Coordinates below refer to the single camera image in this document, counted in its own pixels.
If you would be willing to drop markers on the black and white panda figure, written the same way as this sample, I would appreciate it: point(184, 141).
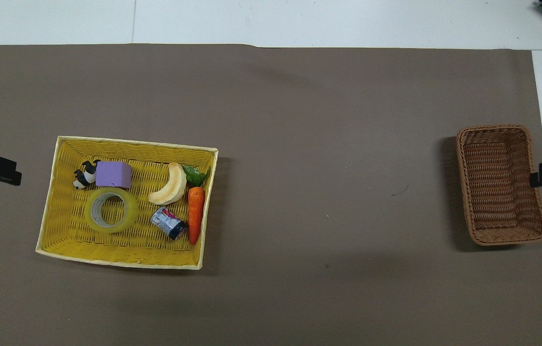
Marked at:
point(86, 175)

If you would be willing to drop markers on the yellow melon slice toy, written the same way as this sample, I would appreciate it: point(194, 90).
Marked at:
point(175, 187)

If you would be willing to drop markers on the purple foam block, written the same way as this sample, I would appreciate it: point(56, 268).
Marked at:
point(113, 174)

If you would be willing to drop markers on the orange toy carrot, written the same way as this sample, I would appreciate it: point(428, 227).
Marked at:
point(196, 211)

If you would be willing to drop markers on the small silver can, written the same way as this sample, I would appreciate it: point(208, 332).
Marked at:
point(170, 224)

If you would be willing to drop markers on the clear tape roll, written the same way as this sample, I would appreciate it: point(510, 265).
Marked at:
point(129, 217)

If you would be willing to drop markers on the brown wicker basket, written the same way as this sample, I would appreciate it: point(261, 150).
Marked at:
point(500, 231)

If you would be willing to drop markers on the yellow woven basket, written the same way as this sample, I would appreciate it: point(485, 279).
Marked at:
point(122, 247)

